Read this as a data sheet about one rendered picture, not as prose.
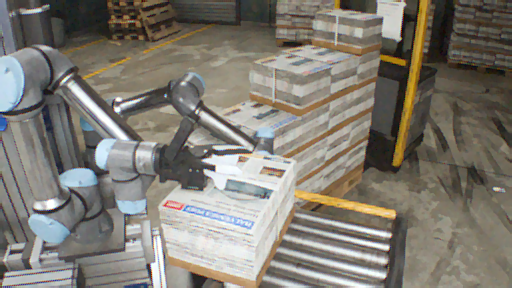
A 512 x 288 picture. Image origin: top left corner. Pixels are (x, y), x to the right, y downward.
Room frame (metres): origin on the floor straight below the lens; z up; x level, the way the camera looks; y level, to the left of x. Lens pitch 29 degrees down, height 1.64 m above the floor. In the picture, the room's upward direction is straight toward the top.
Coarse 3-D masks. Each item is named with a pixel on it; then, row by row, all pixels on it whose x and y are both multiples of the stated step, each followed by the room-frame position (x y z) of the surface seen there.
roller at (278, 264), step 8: (272, 264) 0.80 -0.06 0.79; (280, 264) 0.80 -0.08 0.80; (288, 264) 0.79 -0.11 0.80; (296, 264) 0.79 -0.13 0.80; (304, 264) 0.79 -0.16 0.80; (280, 272) 0.79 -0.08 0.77; (288, 272) 0.78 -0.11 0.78; (296, 272) 0.77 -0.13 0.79; (304, 272) 0.77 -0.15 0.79; (312, 272) 0.76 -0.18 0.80; (320, 272) 0.76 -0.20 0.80; (328, 272) 0.76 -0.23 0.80; (336, 272) 0.76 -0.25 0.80; (312, 280) 0.75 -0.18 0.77; (320, 280) 0.74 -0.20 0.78; (328, 280) 0.74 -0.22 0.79; (336, 280) 0.73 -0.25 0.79; (344, 280) 0.73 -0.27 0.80; (352, 280) 0.72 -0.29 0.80; (360, 280) 0.72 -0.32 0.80; (368, 280) 0.72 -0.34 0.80
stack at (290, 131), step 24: (240, 120) 1.77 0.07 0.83; (264, 120) 1.77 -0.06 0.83; (288, 120) 1.77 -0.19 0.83; (312, 120) 1.90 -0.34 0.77; (336, 120) 2.08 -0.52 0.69; (192, 144) 1.53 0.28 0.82; (288, 144) 1.74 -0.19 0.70; (336, 144) 2.11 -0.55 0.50; (312, 168) 1.92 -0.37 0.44; (336, 168) 2.13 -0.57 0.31; (312, 192) 1.95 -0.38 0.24; (336, 192) 2.16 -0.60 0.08
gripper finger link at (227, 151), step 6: (216, 150) 0.73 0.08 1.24; (222, 150) 0.73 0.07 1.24; (228, 150) 0.73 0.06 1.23; (234, 150) 0.73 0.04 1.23; (240, 150) 0.74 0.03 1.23; (246, 150) 0.74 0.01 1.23; (216, 156) 0.73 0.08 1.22; (222, 156) 0.73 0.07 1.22; (228, 156) 0.74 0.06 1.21; (234, 156) 0.74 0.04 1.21; (228, 162) 0.74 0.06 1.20; (234, 162) 0.74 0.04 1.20
